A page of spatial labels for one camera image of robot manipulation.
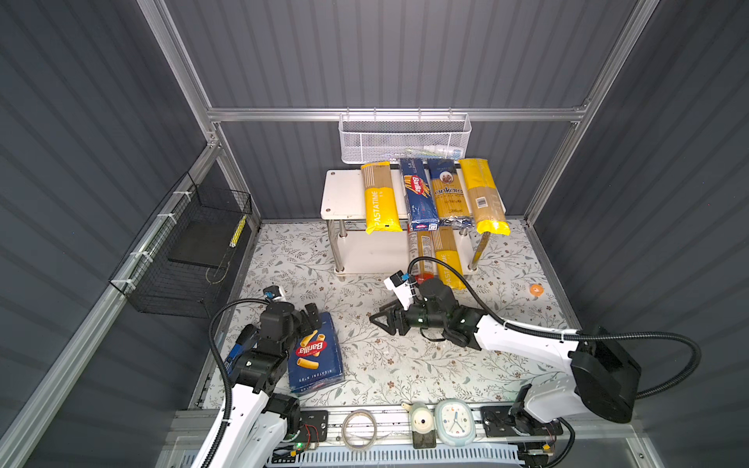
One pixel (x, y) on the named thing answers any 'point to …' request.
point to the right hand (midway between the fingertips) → (378, 318)
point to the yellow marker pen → (238, 232)
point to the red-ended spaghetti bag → (426, 248)
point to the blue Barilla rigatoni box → (315, 358)
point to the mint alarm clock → (454, 422)
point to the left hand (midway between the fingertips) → (301, 312)
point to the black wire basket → (177, 264)
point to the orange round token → (536, 290)
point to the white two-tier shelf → (359, 252)
